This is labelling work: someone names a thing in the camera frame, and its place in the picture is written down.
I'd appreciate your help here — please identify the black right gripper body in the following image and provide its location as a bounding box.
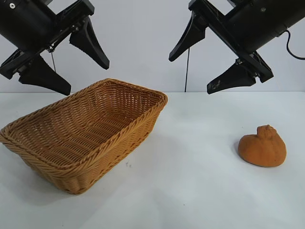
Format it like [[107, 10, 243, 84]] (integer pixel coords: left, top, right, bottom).
[[188, 0, 305, 83]]

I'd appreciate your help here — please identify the brown bread roll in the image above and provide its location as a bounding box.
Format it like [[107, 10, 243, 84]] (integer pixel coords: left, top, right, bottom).
[[237, 124, 287, 167]]

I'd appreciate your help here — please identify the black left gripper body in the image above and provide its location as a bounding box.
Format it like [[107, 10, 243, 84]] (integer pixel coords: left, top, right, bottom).
[[0, 0, 95, 80]]

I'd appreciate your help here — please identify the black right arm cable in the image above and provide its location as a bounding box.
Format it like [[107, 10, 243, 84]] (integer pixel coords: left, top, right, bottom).
[[285, 30, 305, 59]]

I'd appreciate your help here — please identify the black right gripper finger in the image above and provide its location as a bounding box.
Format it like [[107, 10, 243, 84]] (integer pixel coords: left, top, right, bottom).
[[168, 11, 206, 62], [206, 62, 257, 95]]

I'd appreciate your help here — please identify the woven wicker basket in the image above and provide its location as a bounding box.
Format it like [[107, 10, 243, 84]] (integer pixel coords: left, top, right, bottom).
[[0, 78, 169, 195]]

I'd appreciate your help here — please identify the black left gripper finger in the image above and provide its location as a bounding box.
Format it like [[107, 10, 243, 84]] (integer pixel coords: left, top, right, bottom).
[[18, 53, 72, 96], [69, 17, 111, 71]]

